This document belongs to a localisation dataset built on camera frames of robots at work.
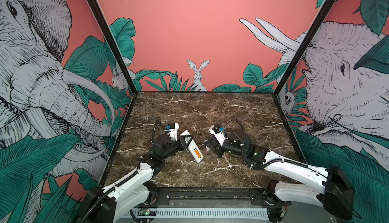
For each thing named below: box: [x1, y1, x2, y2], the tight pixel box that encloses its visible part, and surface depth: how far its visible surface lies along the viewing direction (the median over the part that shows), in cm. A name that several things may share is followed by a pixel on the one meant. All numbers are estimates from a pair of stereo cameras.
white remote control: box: [179, 129, 205, 164], surface depth 79 cm
